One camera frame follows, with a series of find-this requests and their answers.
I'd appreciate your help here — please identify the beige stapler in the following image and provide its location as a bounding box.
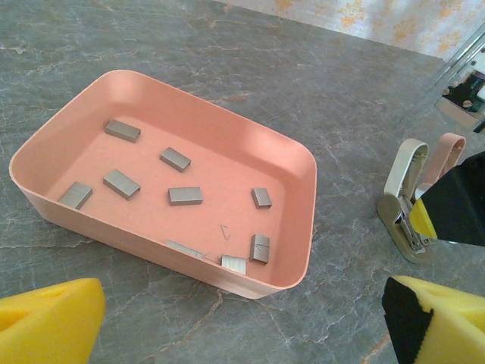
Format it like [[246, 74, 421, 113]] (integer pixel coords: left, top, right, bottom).
[[376, 137, 437, 265]]

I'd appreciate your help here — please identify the short broken staple block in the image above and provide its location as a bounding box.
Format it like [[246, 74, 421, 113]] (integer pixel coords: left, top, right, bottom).
[[219, 254, 248, 276]]

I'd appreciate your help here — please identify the grey staple block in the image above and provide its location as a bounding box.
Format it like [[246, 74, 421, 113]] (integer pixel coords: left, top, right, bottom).
[[57, 180, 94, 210], [250, 187, 274, 210], [102, 169, 142, 199], [158, 146, 192, 174], [249, 234, 271, 263], [105, 120, 142, 144], [167, 186, 203, 208]]

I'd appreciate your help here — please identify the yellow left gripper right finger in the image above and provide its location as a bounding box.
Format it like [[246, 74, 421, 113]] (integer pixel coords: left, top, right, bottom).
[[381, 275, 485, 364]]

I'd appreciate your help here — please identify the pink stapler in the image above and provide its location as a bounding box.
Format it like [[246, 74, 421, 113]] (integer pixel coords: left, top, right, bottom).
[[421, 132, 468, 193]]

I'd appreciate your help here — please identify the aluminium frame post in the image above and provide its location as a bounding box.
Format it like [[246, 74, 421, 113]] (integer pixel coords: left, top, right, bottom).
[[441, 22, 485, 83]]

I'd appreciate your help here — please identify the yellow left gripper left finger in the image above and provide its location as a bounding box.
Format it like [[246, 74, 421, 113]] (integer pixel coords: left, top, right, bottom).
[[0, 278, 105, 364]]

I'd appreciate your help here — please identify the thin grey staple strip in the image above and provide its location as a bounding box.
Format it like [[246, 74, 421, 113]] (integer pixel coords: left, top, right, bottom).
[[165, 239, 208, 259]]

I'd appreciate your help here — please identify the pink plastic tray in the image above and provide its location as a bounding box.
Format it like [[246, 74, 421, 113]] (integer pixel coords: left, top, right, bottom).
[[9, 69, 318, 301]]

